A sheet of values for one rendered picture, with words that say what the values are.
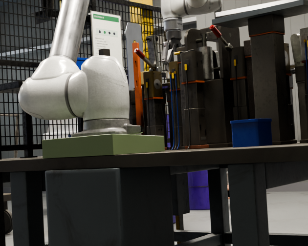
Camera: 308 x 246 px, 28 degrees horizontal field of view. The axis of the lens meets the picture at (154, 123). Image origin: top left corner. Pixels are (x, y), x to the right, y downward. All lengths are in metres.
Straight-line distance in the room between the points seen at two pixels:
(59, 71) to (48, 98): 0.11
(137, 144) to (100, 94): 0.20
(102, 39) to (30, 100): 1.26
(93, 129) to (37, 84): 0.27
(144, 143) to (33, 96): 0.41
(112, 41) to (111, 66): 1.35
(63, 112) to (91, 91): 0.14
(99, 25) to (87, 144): 1.48
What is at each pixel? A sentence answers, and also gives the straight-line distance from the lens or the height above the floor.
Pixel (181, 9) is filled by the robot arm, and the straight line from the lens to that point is 2.86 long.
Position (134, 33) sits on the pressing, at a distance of 3.09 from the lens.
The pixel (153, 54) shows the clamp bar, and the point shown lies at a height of 1.13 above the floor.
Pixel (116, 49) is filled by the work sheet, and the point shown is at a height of 1.26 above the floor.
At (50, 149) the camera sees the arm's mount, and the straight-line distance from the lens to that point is 2.02.
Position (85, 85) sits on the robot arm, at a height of 0.93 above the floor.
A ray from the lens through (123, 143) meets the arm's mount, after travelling 1.90.
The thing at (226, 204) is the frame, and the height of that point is 0.38.
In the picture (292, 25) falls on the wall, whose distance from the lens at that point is 8.70.
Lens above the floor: 0.72
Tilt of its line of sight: 2 degrees up
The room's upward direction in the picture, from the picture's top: 3 degrees counter-clockwise
